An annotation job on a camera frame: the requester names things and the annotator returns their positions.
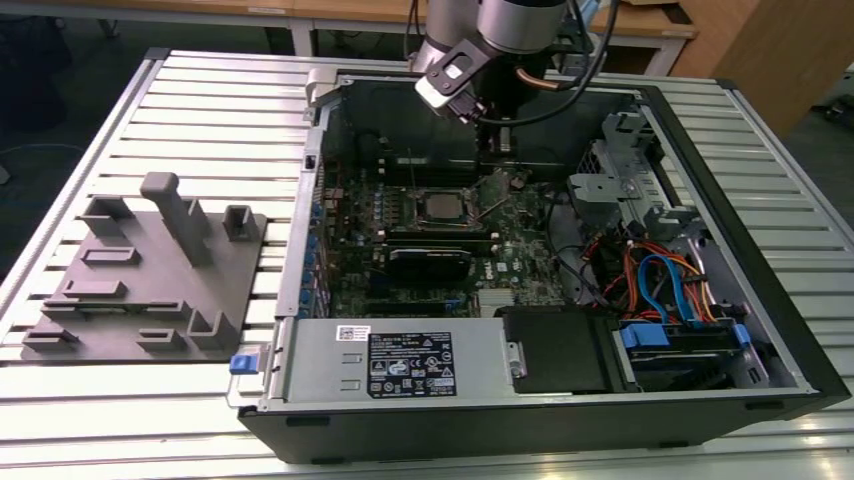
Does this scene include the metal socket cover frame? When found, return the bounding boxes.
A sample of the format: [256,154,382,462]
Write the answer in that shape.
[473,166,513,225]

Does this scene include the CPU socket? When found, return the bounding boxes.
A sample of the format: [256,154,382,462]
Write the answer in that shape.
[411,186,486,232]

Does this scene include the grey metal drive cage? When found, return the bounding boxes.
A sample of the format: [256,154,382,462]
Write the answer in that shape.
[565,112,713,241]

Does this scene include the green motherboard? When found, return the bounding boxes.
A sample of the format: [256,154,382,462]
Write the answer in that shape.
[319,162,582,319]

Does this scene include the black graphics card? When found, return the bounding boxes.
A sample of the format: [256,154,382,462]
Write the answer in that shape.
[389,246,474,282]

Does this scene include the wooden cabinet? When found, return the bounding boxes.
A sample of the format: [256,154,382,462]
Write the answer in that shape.
[670,0,854,146]

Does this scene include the black optical drive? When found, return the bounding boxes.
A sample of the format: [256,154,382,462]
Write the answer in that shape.
[497,305,629,396]

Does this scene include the hard disk in blue carrier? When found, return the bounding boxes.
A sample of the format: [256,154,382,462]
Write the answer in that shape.
[617,319,753,394]

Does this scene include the silver power supply unit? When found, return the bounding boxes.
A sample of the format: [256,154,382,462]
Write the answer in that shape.
[263,317,519,409]

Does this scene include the grey parts rack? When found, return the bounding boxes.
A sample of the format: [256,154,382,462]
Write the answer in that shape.
[19,171,270,362]

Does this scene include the black open PC case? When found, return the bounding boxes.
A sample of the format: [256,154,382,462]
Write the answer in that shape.
[226,68,853,466]

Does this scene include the copper coloured cable fitting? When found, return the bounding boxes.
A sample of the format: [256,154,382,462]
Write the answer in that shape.
[515,66,563,95]

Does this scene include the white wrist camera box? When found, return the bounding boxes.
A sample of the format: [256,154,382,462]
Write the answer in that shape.
[413,42,499,125]

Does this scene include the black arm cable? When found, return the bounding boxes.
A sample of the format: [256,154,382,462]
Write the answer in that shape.
[477,0,621,126]

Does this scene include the wooden desk white frame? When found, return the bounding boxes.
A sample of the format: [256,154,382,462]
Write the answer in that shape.
[292,0,699,76]

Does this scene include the grey case latch handle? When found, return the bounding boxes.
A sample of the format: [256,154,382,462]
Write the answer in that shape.
[304,67,343,109]

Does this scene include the blue data wire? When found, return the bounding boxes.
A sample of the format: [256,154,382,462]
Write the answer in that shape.
[637,253,699,329]

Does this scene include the red orange wire bundle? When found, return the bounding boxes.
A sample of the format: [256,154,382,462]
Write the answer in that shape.
[579,238,646,316]

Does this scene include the orange yellow wire bundle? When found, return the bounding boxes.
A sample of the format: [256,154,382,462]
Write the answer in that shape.
[673,252,733,326]

